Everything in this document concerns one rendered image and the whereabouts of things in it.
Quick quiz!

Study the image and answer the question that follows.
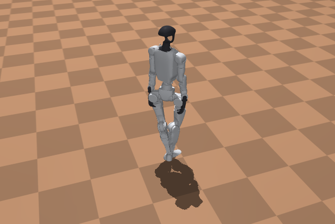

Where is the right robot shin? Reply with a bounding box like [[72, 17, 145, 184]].
[[168, 126, 180, 154]]

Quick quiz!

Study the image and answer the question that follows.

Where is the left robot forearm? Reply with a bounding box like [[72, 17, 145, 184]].
[[148, 70, 157, 91]]

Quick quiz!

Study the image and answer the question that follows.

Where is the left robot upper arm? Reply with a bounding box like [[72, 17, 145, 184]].
[[148, 46, 157, 73]]

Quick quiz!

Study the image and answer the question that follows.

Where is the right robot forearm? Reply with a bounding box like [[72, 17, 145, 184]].
[[179, 75, 188, 99]]

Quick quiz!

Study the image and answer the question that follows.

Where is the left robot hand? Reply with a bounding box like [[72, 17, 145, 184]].
[[148, 86, 156, 107]]

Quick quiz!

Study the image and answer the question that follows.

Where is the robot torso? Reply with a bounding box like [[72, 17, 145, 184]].
[[154, 44, 179, 102]]

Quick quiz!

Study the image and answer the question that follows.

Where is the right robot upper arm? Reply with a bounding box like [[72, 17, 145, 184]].
[[174, 52, 186, 83]]

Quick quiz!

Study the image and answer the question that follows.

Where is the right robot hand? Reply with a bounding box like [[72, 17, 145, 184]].
[[177, 96, 187, 114]]

